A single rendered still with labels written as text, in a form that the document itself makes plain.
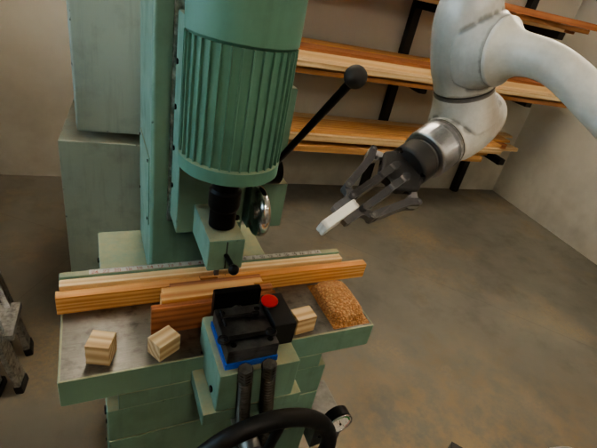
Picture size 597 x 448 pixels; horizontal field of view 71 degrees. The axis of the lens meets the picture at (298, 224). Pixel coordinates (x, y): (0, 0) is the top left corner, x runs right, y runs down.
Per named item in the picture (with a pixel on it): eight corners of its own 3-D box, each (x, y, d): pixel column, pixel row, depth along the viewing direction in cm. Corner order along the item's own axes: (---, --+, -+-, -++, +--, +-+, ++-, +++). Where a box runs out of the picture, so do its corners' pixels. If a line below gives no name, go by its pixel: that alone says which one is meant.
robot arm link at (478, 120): (417, 159, 83) (416, 95, 75) (465, 125, 89) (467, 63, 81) (468, 176, 75) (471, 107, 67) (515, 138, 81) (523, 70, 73)
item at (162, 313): (151, 335, 78) (151, 309, 74) (150, 331, 78) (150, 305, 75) (271, 316, 88) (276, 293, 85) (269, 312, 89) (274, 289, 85)
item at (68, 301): (57, 315, 77) (54, 299, 75) (57, 308, 79) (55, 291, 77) (362, 276, 106) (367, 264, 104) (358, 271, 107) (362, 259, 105)
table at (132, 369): (55, 464, 62) (51, 440, 59) (62, 317, 85) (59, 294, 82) (391, 378, 88) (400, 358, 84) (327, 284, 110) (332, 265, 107)
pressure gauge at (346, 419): (323, 441, 98) (331, 420, 94) (316, 426, 101) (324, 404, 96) (346, 434, 100) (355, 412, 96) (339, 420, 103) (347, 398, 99)
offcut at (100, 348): (116, 348, 74) (115, 332, 71) (109, 366, 70) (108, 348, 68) (94, 347, 73) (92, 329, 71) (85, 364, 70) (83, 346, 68)
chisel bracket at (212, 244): (205, 277, 81) (209, 241, 77) (191, 236, 92) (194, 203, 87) (242, 274, 84) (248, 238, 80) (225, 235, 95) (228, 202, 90)
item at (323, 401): (309, 448, 103) (316, 428, 99) (290, 404, 112) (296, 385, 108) (338, 439, 106) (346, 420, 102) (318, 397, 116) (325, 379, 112)
